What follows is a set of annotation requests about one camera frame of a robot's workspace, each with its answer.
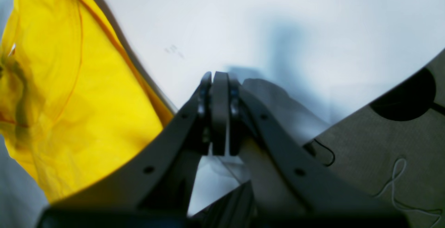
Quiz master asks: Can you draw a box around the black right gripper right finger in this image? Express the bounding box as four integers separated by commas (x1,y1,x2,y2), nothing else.
228,75,409,228

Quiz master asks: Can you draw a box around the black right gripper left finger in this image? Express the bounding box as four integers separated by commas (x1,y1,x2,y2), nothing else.
38,72,229,228

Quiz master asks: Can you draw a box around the orange yellow T-shirt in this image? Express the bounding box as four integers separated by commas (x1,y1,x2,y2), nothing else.
1,0,173,203

